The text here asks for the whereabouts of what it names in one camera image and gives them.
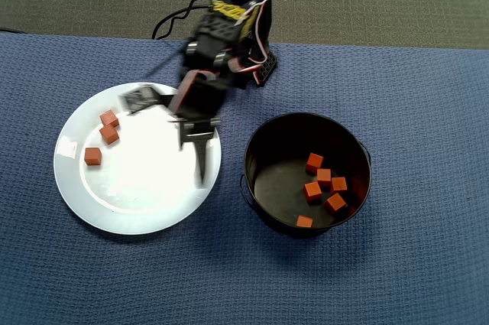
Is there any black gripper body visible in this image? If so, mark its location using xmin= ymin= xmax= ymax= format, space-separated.
xmin=169 ymin=71 xmax=231 ymax=151

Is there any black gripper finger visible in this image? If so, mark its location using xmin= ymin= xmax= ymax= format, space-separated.
xmin=194 ymin=143 xmax=210 ymax=185

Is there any white round plate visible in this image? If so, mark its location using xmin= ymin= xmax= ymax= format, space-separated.
xmin=53 ymin=82 xmax=222 ymax=236

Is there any black metal bucket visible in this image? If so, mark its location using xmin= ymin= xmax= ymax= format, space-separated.
xmin=239 ymin=112 xmax=374 ymax=240

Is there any blue woven cloth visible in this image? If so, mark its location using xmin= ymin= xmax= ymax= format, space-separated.
xmin=0 ymin=32 xmax=489 ymax=325

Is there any thin black camera cable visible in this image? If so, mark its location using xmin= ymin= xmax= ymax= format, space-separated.
xmin=144 ymin=51 xmax=186 ymax=76

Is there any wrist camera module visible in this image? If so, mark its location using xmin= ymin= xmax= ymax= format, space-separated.
xmin=118 ymin=86 xmax=171 ymax=115

